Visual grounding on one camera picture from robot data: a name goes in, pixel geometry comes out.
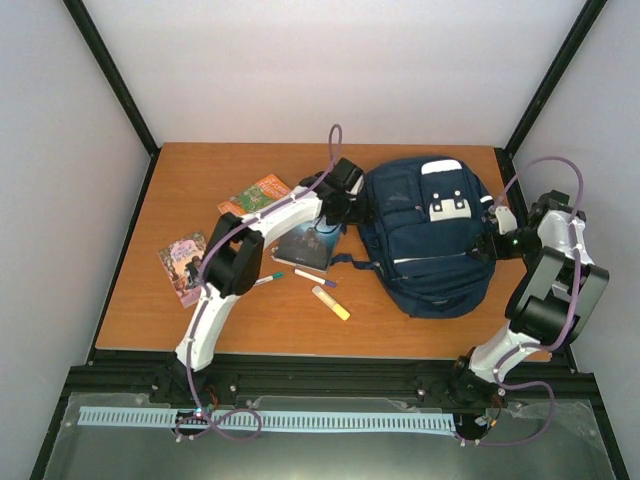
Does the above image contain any green capped white marker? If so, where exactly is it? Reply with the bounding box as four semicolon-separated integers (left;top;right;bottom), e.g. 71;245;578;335
254;272;284;286

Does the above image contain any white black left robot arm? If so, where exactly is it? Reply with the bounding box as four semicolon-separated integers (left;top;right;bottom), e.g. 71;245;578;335
172;168;364;403

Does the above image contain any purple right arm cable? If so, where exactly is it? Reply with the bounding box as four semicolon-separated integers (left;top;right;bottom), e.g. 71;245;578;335
459;156;586;448

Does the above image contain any orange green paperback book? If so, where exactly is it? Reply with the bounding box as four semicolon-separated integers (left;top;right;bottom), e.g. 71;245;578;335
218;174;291;216

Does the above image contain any yellow highlighter pen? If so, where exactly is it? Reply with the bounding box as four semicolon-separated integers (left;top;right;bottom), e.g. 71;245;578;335
312;286;350;321

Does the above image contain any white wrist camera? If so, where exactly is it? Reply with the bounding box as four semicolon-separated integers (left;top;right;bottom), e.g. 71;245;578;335
348;175;364;196
489;205;518;235

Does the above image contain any black left frame post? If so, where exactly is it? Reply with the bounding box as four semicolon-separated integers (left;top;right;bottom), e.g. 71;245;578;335
62;0;161;156

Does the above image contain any black right frame post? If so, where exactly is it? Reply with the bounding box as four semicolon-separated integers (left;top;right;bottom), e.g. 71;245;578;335
504;0;608;160

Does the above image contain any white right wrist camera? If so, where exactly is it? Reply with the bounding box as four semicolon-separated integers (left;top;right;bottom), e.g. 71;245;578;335
489;205;518;235

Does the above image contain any black frame post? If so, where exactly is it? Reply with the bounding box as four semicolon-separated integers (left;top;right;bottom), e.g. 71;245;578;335
504;0;608;160
62;0;161;156

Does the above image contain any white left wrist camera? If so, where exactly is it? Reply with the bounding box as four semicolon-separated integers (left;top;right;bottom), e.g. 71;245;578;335
348;175;364;196

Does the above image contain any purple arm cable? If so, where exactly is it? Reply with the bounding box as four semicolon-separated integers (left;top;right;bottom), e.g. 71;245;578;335
459;156;586;448
175;123;344;444

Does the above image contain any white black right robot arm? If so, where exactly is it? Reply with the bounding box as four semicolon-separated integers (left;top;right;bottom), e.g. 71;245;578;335
449;190;609;406

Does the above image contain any purple capped white marker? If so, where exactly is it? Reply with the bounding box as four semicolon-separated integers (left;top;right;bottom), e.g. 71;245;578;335
293;268;337;288

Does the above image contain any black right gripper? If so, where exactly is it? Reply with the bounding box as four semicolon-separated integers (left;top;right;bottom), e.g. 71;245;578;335
466;226;543;263

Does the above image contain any black aluminium frame rail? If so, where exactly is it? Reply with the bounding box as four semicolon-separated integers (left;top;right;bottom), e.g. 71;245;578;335
64;349;599;406

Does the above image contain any light blue slotted cable duct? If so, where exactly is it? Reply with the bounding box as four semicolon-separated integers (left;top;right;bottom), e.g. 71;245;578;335
77;406;455;436

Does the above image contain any navy blue student backpack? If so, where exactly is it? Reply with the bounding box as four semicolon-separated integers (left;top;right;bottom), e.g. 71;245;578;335
331;155;496;319

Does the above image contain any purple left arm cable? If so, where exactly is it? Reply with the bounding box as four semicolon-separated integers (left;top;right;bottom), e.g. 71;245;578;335
175;123;344;444

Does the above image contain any dark blue Wuthering Heights book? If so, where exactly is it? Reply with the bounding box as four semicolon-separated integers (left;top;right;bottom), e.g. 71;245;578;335
271;217;344;273

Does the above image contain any pink illustrated paperback book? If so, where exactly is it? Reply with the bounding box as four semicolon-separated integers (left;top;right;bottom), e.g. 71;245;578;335
158;231;206;308

